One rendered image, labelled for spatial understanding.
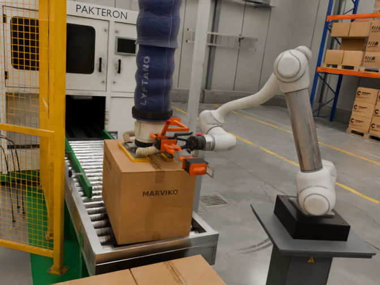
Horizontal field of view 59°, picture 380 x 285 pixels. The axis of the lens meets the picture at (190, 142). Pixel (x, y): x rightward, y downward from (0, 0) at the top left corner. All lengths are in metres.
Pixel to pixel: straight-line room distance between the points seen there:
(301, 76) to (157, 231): 1.06
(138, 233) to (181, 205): 0.27
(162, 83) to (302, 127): 0.75
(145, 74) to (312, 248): 1.21
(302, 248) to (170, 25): 1.27
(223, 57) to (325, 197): 10.66
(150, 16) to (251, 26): 10.91
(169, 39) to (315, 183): 1.01
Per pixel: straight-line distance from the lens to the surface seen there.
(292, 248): 1.74
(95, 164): 3.16
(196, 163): 1.41
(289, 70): 1.50
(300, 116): 1.57
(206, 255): 2.05
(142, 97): 1.86
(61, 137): 2.29
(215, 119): 1.91
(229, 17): 12.14
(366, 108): 9.62
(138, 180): 1.71
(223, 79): 12.13
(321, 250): 1.80
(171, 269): 1.79
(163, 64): 1.83
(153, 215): 1.82
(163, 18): 1.82
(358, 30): 10.06
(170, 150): 1.62
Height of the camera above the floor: 1.58
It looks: 15 degrees down
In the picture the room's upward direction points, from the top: 6 degrees clockwise
